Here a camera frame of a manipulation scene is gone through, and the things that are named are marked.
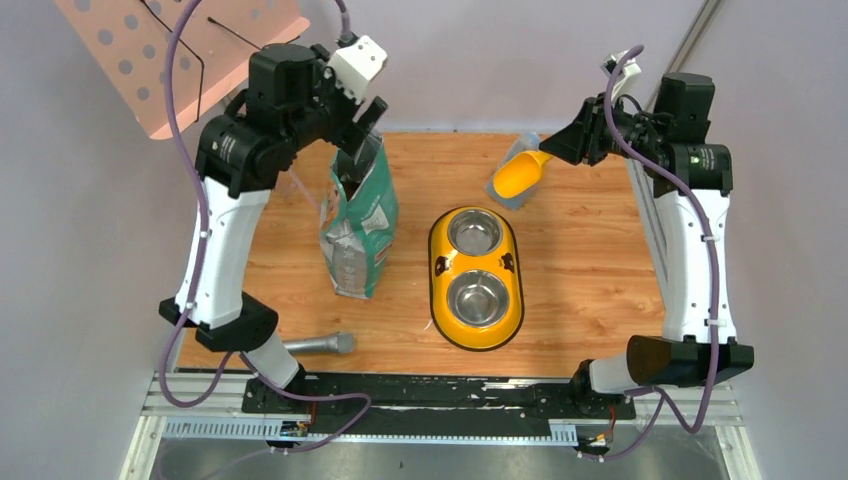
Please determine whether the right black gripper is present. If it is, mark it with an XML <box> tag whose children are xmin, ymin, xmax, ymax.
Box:
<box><xmin>540</xmin><ymin>92</ymin><xmax>665</xmax><ymax>166</ymax></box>

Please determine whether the yellow plastic scoop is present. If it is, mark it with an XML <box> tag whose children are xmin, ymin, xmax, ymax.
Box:
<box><xmin>493</xmin><ymin>150</ymin><xmax>554</xmax><ymax>199</ymax></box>

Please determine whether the green pet food bag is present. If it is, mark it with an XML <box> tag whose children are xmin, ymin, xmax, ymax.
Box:
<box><xmin>319</xmin><ymin>130</ymin><xmax>399</xmax><ymax>299</ymax></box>

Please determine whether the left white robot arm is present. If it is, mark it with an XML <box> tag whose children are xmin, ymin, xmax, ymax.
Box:
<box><xmin>159</xmin><ymin>36</ymin><xmax>387</xmax><ymax>413</ymax></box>

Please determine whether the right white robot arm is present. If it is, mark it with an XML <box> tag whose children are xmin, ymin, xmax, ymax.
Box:
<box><xmin>540</xmin><ymin>73</ymin><xmax>755</xmax><ymax>418</ymax></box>

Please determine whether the clear plastic container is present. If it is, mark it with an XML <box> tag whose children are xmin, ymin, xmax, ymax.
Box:
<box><xmin>484</xmin><ymin>132</ymin><xmax>543</xmax><ymax>211</ymax></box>

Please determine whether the yellow double bowl feeder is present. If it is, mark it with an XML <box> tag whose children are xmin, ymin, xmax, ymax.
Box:
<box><xmin>428</xmin><ymin>206</ymin><xmax>525</xmax><ymax>352</ymax></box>

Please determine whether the grey microphone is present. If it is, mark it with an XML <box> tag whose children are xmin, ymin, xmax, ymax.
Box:
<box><xmin>282</xmin><ymin>332</ymin><xmax>355</xmax><ymax>355</ymax></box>

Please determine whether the pink music stand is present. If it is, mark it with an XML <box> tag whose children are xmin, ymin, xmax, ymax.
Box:
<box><xmin>56</xmin><ymin>0</ymin><xmax>310</xmax><ymax>140</ymax></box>

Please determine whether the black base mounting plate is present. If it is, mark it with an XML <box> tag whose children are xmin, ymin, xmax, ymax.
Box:
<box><xmin>241</xmin><ymin>372</ymin><xmax>637</xmax><ymax>425</ymax></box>

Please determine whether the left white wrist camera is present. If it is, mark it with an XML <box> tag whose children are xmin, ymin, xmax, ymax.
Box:
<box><xmin>327</xmin><ymin>35</ymin><xmax>388</xmax><ymax>105</ymax></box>

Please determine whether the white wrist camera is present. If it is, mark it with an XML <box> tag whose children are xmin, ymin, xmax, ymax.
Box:
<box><xmin>327</xmin><ymin>35</ymin><xmax>388</xmax><ymax>105</ymax></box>
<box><xmin>600</xmin><ymin>50</ymin><xmax>645</xmax><ymax>101</ymax></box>

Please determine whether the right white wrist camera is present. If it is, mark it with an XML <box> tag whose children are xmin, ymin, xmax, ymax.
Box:
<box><xmin>600</xmin><ymin>50</ymin><xmax>645</xmax><ymax>101</ymax></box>

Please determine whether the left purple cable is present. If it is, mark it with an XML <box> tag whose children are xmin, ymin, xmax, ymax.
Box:
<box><xmin>156</xmin><ymin>0</ymin><xmax>372</xmax><ymax>454</ymax></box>

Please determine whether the purple cable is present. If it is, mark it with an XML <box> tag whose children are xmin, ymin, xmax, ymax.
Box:
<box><xmin>156</xmin><ymin>0</ymin><xmax>372</xmax><ymax>454</ymax></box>
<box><xmin>573</xmin><ymin>44</ymin><xmax>722</xmax><ymax>462</ymax></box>

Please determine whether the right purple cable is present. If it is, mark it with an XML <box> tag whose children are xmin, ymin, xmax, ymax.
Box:
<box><xmin>573</xmin><ymin>44</ymin><xmax>722</xmax><ymax>462</ymax></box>

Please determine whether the aluminium frame rail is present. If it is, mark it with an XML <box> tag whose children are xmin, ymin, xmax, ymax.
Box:
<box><xmin>157</xmin><ymin>2</ymin><xmax>722</xmax><ymax>455</ymax></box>

